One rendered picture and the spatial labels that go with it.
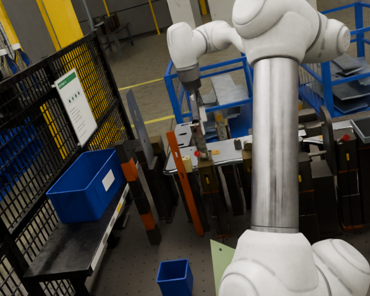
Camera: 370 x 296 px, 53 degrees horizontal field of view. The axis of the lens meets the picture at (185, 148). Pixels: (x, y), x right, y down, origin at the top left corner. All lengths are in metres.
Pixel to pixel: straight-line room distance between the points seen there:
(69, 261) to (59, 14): 1.24
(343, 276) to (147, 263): 0.91
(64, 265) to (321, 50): 0.94
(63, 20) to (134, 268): 1.23
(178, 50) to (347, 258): 0.89
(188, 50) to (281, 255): 0.88
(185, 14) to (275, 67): 8.40
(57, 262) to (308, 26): 0.97
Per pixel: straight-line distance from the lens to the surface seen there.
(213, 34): 1.46
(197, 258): 1.55
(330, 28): 0.99
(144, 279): 1.55
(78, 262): 1.21
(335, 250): 0.93
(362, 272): 0.94
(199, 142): 1.40
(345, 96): 3.72
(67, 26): 2.03
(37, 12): 4.70
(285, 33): 0.86
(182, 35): 1.40
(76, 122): 1.71
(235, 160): 1.50
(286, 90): 0.83
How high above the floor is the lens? 1.72
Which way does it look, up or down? 25 degrees down
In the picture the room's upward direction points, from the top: 16 degrees counter-clockwise
